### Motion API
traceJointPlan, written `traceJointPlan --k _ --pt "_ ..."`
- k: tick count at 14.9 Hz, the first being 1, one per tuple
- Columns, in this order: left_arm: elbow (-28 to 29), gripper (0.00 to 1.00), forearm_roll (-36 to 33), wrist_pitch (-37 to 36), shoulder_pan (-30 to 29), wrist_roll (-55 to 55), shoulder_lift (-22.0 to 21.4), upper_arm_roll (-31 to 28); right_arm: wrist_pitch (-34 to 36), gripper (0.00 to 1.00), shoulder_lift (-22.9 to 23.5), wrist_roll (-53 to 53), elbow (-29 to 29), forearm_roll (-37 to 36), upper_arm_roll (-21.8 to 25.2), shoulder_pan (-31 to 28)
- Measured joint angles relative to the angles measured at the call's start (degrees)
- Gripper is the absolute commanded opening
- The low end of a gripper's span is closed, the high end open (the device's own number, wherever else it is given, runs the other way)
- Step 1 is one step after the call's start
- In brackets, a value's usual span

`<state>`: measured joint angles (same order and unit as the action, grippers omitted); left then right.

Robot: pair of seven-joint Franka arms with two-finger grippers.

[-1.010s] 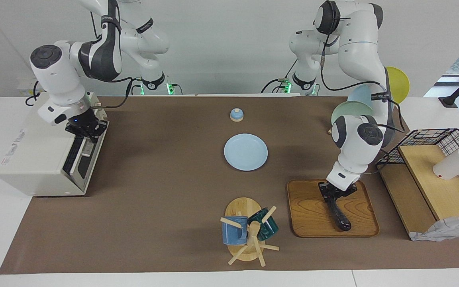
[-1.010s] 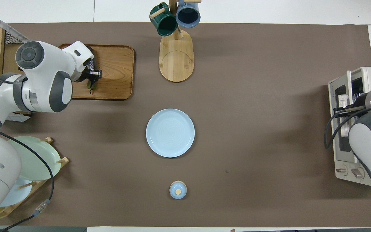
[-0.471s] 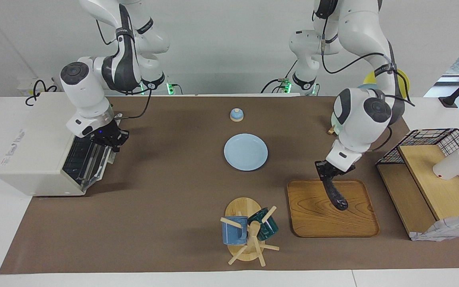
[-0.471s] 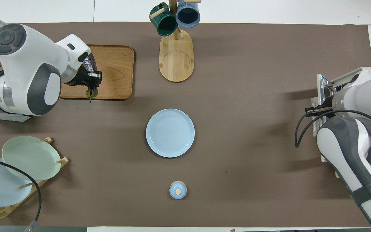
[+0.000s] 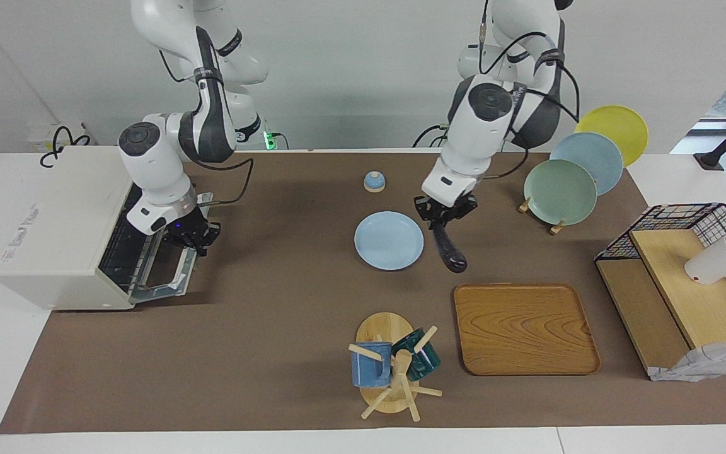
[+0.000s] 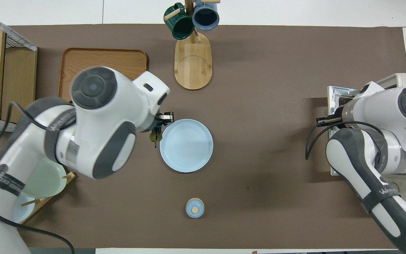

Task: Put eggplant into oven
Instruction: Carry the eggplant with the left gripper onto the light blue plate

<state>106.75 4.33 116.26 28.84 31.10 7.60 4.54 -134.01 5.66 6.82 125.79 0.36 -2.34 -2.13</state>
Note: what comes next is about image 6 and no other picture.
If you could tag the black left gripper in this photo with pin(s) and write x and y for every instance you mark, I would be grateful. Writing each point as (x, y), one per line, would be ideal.
(166, 118)

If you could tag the dark purple eggplant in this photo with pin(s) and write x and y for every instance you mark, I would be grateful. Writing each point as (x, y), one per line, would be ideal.
(153, 135)

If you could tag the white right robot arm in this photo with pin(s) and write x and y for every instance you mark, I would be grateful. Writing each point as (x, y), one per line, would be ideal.
(393, 116)

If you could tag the wooden mug tree stand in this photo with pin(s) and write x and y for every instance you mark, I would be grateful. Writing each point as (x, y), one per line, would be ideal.
(193, 70)

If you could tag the wooden serving tray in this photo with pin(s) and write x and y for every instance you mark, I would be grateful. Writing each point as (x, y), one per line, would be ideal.
(118, 60)

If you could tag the dark green mug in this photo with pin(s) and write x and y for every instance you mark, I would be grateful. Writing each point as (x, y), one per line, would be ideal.
(182, 29)

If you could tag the brown table mat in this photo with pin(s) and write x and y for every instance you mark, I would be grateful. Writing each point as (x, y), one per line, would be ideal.
(259, 106)

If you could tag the small blue lidded jar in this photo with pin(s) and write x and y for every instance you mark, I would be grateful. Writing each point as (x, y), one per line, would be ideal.
(195, 208)

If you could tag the blue mug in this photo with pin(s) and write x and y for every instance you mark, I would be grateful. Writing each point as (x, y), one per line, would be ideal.
(205, 17)

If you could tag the wooden dish rack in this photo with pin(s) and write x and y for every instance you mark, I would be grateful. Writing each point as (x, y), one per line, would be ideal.
(71, 176)

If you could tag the pale green plate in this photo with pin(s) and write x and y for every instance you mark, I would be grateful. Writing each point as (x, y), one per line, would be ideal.
(48, 180)

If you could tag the plain light blue plate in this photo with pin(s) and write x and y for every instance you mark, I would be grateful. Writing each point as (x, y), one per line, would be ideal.
(25, 211)

